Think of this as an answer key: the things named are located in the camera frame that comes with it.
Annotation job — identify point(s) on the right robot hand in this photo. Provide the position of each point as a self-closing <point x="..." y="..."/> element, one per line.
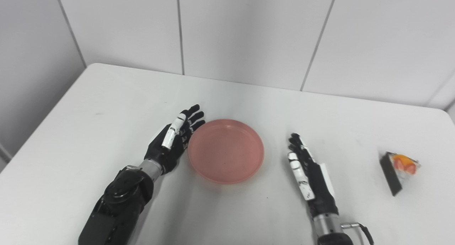
<point x="311" y="177"/>

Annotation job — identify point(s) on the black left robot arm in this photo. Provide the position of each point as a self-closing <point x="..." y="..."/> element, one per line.
<point x="121" y="202"/>

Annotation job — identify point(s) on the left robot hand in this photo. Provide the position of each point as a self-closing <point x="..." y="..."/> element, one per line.
<point x="174" y="138"/>

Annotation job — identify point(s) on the pink round plate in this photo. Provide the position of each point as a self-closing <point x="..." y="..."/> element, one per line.
<point x="226" y="150"/>

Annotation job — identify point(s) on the cake slice with fruit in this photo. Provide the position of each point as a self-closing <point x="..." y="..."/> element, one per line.
<point x="400" y="172"/>

